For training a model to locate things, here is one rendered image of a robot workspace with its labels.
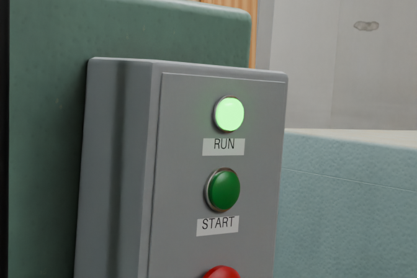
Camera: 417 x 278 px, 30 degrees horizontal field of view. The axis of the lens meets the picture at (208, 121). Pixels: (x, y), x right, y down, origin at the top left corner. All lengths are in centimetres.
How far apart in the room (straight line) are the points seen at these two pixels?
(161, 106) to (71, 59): 7
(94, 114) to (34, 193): 5
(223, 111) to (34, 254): 13
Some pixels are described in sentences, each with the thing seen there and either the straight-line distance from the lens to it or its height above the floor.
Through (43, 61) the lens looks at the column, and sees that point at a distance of 41.
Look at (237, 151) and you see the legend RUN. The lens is 41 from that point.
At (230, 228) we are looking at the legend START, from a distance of 42.
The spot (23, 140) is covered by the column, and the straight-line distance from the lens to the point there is 41.
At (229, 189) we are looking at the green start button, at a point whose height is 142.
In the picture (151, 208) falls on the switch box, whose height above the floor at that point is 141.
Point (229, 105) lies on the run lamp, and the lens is 40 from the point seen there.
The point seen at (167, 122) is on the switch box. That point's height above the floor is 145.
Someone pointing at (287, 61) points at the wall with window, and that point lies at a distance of 269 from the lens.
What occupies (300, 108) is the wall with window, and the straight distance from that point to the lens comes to 275.
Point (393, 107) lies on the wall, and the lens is 273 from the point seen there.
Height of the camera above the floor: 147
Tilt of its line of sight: 3 degrees down
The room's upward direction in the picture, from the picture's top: 4 degrees clockwise
